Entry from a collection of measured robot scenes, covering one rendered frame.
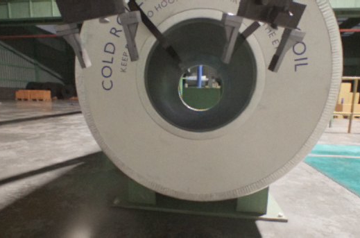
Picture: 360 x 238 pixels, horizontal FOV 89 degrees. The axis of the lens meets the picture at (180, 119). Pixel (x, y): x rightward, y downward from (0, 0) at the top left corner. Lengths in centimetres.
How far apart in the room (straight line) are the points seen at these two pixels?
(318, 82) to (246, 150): 41
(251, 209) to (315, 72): 80
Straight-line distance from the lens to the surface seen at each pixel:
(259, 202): 125
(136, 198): 128
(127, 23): 47
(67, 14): 52
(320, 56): 99
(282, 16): 46
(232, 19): 47
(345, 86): 1058
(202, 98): 334
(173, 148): 90
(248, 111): 87
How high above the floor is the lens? 69
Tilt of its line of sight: 7 degrees down
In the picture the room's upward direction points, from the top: 1 degrees clockwise
